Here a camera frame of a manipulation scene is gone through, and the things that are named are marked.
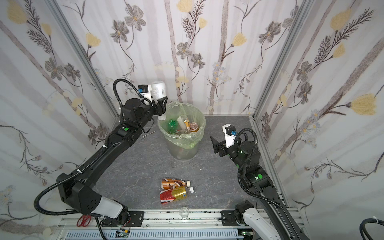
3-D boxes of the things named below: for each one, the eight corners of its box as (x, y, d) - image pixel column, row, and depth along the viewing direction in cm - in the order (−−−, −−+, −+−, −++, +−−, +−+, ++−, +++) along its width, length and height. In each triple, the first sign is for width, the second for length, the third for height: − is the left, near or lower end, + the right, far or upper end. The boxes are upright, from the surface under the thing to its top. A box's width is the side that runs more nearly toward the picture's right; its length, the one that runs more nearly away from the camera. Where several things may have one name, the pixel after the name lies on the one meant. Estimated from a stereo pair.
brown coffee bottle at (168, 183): (161, 191, 85) (160, 187, 80) (163, 181, 89) (161, 177, 84) (190, 191, 85) (189, 187, 80) (190, 181, 89) (190, 177, 84)
